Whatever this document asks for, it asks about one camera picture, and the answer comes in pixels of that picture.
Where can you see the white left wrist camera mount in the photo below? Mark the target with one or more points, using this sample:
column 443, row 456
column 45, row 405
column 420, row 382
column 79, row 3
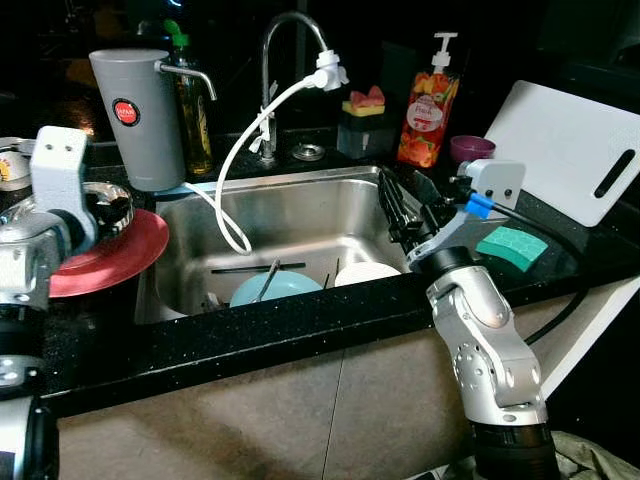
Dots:
column 60, row 170

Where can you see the green sponge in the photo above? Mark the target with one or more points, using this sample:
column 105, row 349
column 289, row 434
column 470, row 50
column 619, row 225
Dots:
column 512, row 248

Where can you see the red plate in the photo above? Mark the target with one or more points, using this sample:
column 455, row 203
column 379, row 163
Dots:
column 110, row 265

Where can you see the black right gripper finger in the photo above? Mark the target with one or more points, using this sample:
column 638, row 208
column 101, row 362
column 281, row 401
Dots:
column 393, row 210
column 428, row 195

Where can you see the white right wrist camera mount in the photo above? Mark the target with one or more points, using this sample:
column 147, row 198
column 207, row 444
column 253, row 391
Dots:
column 492, row 185

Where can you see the purple cup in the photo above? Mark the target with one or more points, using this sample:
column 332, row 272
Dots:
column 471, row 149

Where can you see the black sponge holder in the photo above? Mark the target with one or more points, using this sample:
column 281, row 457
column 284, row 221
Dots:
column 364, row 135

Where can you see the shiny steel bowl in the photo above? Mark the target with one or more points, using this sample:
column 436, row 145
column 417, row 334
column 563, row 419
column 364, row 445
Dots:
column 118, row 198

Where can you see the yellow and pink sponge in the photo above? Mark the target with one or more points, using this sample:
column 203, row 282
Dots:
column 366, row 101

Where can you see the green-capped amber liquid bottle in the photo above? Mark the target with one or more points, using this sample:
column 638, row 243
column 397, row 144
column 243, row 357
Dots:
column 192, row 120

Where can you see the round chrome counter cap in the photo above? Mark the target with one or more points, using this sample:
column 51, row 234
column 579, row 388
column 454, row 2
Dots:
column 308, row 152

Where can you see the metal utensil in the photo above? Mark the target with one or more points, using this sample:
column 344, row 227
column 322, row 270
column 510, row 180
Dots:
column 269, row 282

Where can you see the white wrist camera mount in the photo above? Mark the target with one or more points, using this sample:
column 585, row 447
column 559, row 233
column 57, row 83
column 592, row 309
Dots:
column 492, row 185
column 60, row 170

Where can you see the grey water filter canister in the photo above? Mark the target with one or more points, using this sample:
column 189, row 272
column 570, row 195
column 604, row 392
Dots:
column 145, row 130

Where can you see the white cutting board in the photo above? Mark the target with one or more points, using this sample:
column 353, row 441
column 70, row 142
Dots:
column 560, row 145

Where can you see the stainless steel sink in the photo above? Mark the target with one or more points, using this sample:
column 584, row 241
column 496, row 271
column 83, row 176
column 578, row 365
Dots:
column 300, row 215

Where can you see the light blue plate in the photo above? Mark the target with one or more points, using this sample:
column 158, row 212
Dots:
column 295, row 288

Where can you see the orange pump soap bottle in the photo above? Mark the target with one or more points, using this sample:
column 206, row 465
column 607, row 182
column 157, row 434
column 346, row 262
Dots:
column 428, row 115

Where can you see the black chopstick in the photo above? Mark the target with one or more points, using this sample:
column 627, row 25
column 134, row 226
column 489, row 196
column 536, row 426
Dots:
column 240, row 268

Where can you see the white bowl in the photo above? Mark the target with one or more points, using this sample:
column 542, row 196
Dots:
column 368, row 274

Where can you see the chrome gooseneck faucet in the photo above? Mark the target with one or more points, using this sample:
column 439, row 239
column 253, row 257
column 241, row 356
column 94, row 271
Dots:
column 266, row 90

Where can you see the grey-green woven bag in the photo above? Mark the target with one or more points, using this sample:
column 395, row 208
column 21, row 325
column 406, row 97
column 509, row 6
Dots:
column 595, row 458

